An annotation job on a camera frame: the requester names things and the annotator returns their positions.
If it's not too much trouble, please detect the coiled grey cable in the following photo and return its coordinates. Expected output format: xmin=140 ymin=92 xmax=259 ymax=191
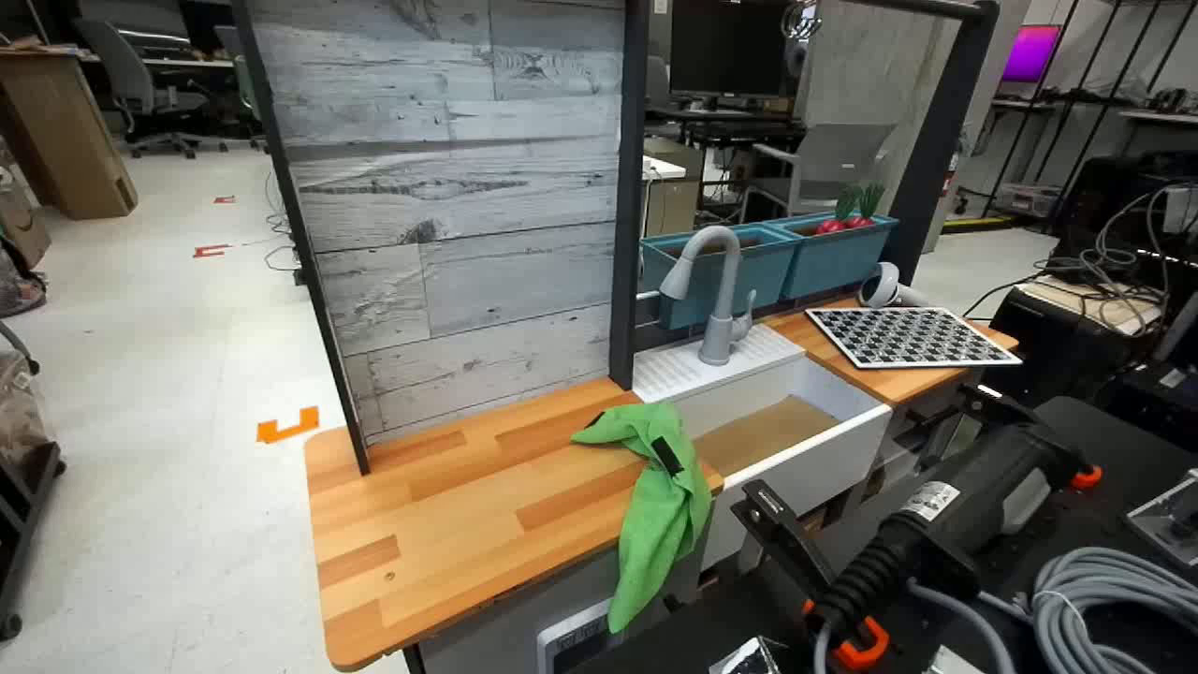
xmin=1031 ymin=545 xmax=1198 ymax=674

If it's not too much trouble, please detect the teal plastic bin left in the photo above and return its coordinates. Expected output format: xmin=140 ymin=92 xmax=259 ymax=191
xmin=640 ymin=224 xmax=794 ymax=329

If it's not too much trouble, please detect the green cloth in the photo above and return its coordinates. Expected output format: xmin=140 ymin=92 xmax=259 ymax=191
xmin=571 ymin=405 xmax=716 ymax=633

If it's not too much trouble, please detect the grey wood backdrop panel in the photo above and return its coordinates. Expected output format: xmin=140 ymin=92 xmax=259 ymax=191
xmin=247 ymin=0 xmax=624 ymax=444

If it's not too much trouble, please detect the teal plastic bin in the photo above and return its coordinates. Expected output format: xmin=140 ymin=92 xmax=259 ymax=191
xmin=640 ymin=224 xmax=794 ymax=329
xmin=771 ymin=218 xmax=895 ymax=304

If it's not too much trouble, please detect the checkerboard calibration board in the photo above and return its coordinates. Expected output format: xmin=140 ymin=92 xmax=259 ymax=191
xmin=807 ymin=308 xmax=1017 ymax=372

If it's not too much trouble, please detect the black computer monitor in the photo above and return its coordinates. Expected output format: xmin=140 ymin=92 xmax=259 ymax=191
xmin=669 ymin=0 xmax=789 ymax=99

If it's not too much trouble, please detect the white sink basin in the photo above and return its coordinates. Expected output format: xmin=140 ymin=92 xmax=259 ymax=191
xmin=631 ymin=326 xmax=891 ymax=568

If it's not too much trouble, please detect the black vertical frame post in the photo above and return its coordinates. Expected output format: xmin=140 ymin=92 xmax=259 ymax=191
xmin=606 ymin=0 xmax=646 ymax=389

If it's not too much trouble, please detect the orange floor tape marker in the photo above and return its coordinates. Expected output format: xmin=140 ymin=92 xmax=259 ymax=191
xmin=253 ymin=405 xmax=321 ymax=445

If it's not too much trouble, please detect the grey tap faucet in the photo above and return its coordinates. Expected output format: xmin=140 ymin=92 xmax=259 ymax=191
xmin=658 ymin=224 xmax=754 ymax=367

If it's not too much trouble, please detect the black clamp orange handle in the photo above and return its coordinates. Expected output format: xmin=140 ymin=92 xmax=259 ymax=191
xmin=734 ymin=427 xmax=1104 ymax=658

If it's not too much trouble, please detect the teal plastic bin right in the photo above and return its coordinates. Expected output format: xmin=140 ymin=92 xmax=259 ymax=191
xmin=771 ymin=218 xmax=895 ymax=304

